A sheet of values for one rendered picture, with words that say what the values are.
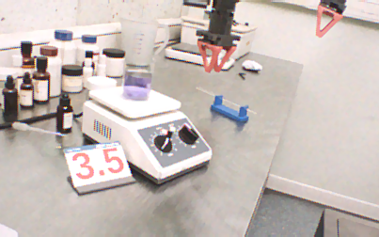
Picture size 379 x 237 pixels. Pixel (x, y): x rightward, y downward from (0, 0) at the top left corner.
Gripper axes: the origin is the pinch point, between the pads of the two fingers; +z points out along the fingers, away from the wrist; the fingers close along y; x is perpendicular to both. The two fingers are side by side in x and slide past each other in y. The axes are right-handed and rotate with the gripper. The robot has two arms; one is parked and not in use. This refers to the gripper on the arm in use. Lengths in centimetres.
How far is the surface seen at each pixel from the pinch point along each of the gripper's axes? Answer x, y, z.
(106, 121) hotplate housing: 12.3, 38.6, 3.7
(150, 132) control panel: 19.2, 35.0, 3.4
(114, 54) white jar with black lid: -27.3, 11.0, 2.3
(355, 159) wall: 7, -125, 53
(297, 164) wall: -19, -112, 65
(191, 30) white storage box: -59, -51, 0
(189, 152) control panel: 23.5, 30.1, 6.1
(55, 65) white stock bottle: -16.3, 34.2, 1.7
